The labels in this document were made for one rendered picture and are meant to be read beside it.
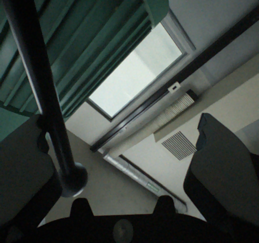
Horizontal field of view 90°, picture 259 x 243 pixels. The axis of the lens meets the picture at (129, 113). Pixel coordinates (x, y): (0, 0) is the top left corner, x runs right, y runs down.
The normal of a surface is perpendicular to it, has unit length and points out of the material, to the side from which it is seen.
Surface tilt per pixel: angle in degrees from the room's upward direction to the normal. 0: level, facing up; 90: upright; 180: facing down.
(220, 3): 90
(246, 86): 90
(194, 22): 90
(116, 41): 90
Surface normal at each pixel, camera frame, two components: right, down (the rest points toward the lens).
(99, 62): 0.54, 0.79
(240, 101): -0.01, 0.47
